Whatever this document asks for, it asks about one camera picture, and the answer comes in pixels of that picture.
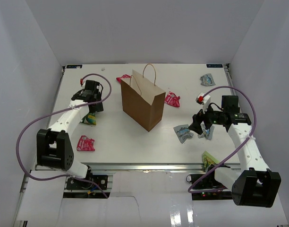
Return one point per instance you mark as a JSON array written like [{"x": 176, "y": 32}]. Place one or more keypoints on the red snack packet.
[
  {"x": 125, "y": 76},
  {"x": 172, "y": 99},
  {"x": 85, "y": 144}
]

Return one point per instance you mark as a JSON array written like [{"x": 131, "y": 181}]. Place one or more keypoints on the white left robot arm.
[{"x": 54, "y": 149}]

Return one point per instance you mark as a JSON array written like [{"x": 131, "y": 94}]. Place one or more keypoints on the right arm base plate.
[{"x": 206, "y": 184}]

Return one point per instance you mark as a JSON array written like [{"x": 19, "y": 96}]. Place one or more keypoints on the brown paper bag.
[{"x": 142, "y": 100}]

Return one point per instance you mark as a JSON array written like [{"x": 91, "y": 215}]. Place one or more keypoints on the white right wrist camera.
[{"x": 203, "y": 100}]

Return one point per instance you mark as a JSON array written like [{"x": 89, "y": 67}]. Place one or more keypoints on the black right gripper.
[{"x": 196, "y": 126}]

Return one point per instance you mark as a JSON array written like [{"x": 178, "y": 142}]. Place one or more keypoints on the aluminium front rail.
[{"x": 145, "y": 167}]

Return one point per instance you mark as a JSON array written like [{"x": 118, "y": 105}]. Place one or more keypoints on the green yellow snack packet front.
[{"x": 208, "y": 159}]

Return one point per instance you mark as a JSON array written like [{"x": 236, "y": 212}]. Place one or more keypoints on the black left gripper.
[{"x": 99, "y": 108}]

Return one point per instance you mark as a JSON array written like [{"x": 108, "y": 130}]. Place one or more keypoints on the white cardboard front panel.
[{"x": 154, "y": 199}]

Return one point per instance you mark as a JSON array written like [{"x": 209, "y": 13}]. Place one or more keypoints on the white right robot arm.
[{"x": 256, "y": 185}]

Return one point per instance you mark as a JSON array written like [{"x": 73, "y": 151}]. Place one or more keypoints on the blue label left corner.
[{"x": 79, "y": 66}]

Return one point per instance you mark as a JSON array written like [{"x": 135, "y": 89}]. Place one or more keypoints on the blue label corner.
[
  {"x": 214, "y": 66},
  {"x": 79, "y": 66}
]

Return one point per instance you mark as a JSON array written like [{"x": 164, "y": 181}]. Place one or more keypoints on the blue silver snack packet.
[
  {"x": 183, "y": 132},
  {"x": 207, "y": 80},
  {"x": 207, "y": 133}
]

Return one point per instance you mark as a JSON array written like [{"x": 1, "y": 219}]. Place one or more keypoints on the green yellow snack packet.
[
  {"x": 208, "y": 159},
  {"x": 89, "y": 119}
]

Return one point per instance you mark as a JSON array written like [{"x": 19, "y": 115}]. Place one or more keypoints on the blue label right corner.
[{"x": 214, "y": 66}]

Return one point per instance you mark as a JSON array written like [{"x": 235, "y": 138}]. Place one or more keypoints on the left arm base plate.
[{"x": 100, "y": 180}]

